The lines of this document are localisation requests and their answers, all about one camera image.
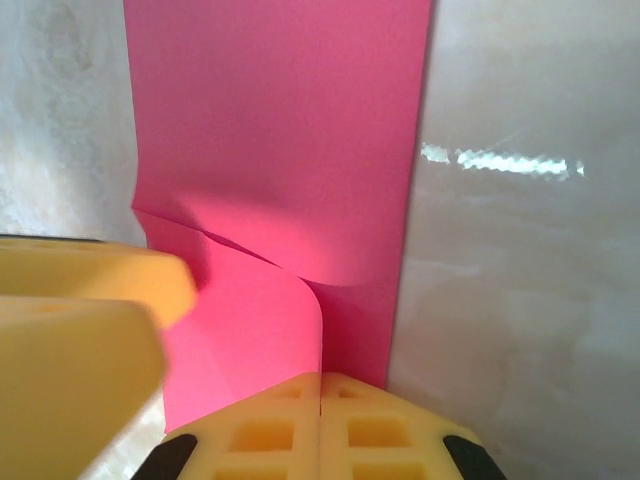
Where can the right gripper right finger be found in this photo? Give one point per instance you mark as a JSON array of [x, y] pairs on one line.
[[380, 440]]

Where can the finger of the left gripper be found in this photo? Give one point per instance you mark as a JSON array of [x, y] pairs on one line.
[[75, 375], [100, 272]]

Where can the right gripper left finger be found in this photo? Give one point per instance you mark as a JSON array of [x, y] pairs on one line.
[[270, 440]]

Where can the pink paper sheet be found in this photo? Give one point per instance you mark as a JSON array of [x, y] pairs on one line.
[[280, 125]]

